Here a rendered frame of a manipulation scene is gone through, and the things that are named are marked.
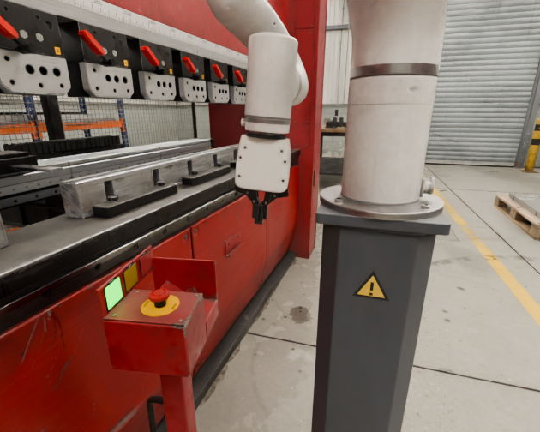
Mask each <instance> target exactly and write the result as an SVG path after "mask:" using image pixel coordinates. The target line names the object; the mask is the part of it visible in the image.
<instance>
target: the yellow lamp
mask: <svg viewBox="0 0 540 432"><path fill-rule="evenodd" d="M123 274H124V279H125V284H126V290H127V292H128V291H129V290H130V289H131V288H132V287H133V286H134V285H135V284H136V283H137V282H138V281H139V280H138V275H137V269H136V263H135V264H133V265H132V266H131V267H130V268H129V269H127V270H126V271H125V272H124V273H123Z"/></svg>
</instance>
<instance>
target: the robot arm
mask: <svg viewBox="0 0 540 432"><path fill-rule="evenodd" d="M206 1H207V4H208V6H209V8H210V10H211V11H212V13H213V15H214V16H215V18H216V19H217V20H218V21H219V23H221V24H222V25H223V26H224V27H225V28H226V29H227V30H229V31H230V32H231V33H232V34H233V35H234V36H235V37H236V38H238V39H239V40H240V41H241V42H242V43H243V45H244V46H245V47H246V48H247V49H248V50H249V51H248V67H247V81H246V97H245V112H244V115H245V117H246V118H242V120H241V125H242V126H244V127H245V129H246V130H249V132H246V135H242V136H241V139H240V143H239V147H238V153H237V165H236V173H235V184H236V186H235V190H236V191H237V192H239V193H242V194H246V196H247V197H248V198H249V199H250V200H251V203H252V204H253V209H252V218H253V219H255V224H258V222H259V224H260V225H262V224H263V221H264V219H267V212H268V204H269V203H271V202H272V201H274V200H275V199H276V198H282V197H287V196H288V195H289V190H288V182H289V177H290V163H291V145H290V139H288V138H286V135H283V134H288V133H289V131H290V122H291V107H292V106H294V105H298V104H300V103H301V102H302V101H303V100H304V99H305V98H306V96H307V93H308V90H309V82H308V77H307V75H306V72H305V69H304V66H303V63H302V61H301V59H300V56H299V55H298V53H297V48H298V42H297V40H296V39H295V38H293V37H292V36H290V34H288V32H287V30H286V28H285V26H284V24H283V23H282V21H281V20H280V18H279V17H278V15H277V14H276V13H275V11H274V10H273V8H272V7H271V5H270V4H269V3H268V1H267V0H206ZM346 2H347V8H348V13H349V18H350V24H351V39H352V49H351V72H350V83H349V95H348V107H347V118H346V131H345V153H344V165H343V176H342V182H341V183H340V185H334V186H331V187H328V188H325V189H323V190H322V191H321V193H320V201H321V203H322V204H323V205H324V206H326V207H328V208H330V209H332V210H334V211H337V212H340V213H345V214H349V215H352V216H357V217H362V218H367V219H382V220H418V219H428V218H432V217H434V216H437V215H439V214H440V213H442V211H443V208H444V201H443V200H442V199H441V198H440V197H438V196H436V195H433V192H434V188H435V178H434V177H430V179H428V178H425V177H424V176H423V169H424V163H425V158H426V152H427V146H428V140H429V130H430V124H431V118H432V113H433V108H434V101H435V91H436V85H437V80H438V74H439V68H440V63H441V53H442V47H443V40H444V34H445V26H446V17H447V0H346ZM259 191H265V192H266V193H265V196H264V200H263V201H262V202H260V199H259Z"/></svg>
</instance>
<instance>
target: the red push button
mask: <svg viewBox="0 0 540 432"><path fill-rule="evenodd" d="M169 296H170V292H169V291H168V290H166V289H156V290H154V291H151V292H150V293H149V295H148V299H149V300H150V301H151V302H153V303H154V307H155V308H163V307H164V306H166V300H167V299H168V298H169Z"/></svg>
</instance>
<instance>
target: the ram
mask: <svg viewBox="0 0 540 432"><path fill-rule="evenodd" d="M6 1H10V2H12V3H18V4H21V5H24V6H28V7H30V8H34V9H39V10H42V11H45V12H48V13H52V14H54V15H56V16H57V22H58V23H63V22H70V21H81V22H84V23H87V24H90V25H93V26H96V27H102V28H104V29H108V30H111V31H114V32H117V33H122V34H125V35H126V39H144V40H146V41H150V42H153V43H156V44H159V45H164V46H168V47H170V48H171V50H172V51H186V52H188V53H192V54H195V55H198V56H201V57H203V59H212V60H216V61H219V62H222V63H227V65H233V66H237V67H239V68H243V69H246V70H247V67H248V63H246V62H243V61H240V60H237V59H235V58H232V57H228V56H225V55H222V54H219V53H217V52H214V51H209V50H206V49H203V48H200V47H198V46H195V45H191V44H188V43H185V42H182V41H180V40H177V39H173V38H170V37H167V36H164V35H162V34H159V33H155V32H152V31H149V30H146V29H144V28H141V27H137V26H134V25H131V24H128V23H126V22H123V21H119V20H116V19H113V18H110V17H108V16H105V15H101V14H98V13H95V12H92V11H90V10H87V9H83V8H80V7H77V6H74V5H72V4H69V3H65V2H62V1H59V0H6ZM101 1H104V2H107V3H110V4H112V5H115V6H118V7H119V8H122V9H126V10H128V11H130V12H133V13H136V14H138V15H142V16H144V17H146V18H148V19H151V20H154V21H157V22H160V23H162V24H165V25H167V26H169V27H173V28H176V29H178V30H180V31H183V32H186V33H189V34H191V35H194V36H196V37H198V38H201V39H204V40H207V41H209V42H212V43H214V44H216V45H221V46H223V47H225V48H227V49H230V50H233V51H236V52H239V53H241V54H244V55H245V56H248V51H249V50H248V49H247V48H246V47H245V46H244V45H243V43H242V42H241V41H240V40H239V39H238V38H236V37H235V36H234V35H233V34H232V33H231V32H230V31H229V30H227V29H226V28H225V27H224V26H223V25H222V24H221V23H219V21H218V20H217V19H216V18H215V16H214V15H213V13H212V11H211V10H210V8H209V6H208V4H207V1H206V0H101ZM267 1H268V3H269V4H270V5H271V7H272V8H273V10H274V11H275V13H276V14H277V15H278V17H279V18H280V20H281V21H282V23H283V24H284V26H285V28H286V30H287V32H288V0H267Z"/></svg>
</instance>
